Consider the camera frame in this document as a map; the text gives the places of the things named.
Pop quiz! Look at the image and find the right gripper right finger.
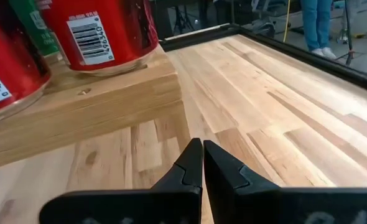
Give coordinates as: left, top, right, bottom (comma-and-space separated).
203, 139, 367, 224

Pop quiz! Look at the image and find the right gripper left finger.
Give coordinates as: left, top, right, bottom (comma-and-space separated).
39, 138, 203, 224

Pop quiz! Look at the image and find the red soda can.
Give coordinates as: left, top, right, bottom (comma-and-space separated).
37, 0, 159, 75
0, 4, 52, 125

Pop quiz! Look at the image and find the green Sprite can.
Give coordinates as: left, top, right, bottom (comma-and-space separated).
9, 0, 60, 58

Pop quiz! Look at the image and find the wooden slatted shelf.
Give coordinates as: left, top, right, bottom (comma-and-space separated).
0, 43, 190, 170

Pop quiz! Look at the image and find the black tripod stand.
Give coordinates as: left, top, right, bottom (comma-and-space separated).
335, 0, 357, 67

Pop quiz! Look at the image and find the yellow power cable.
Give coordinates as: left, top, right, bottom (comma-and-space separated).
282, 0, 292, 44

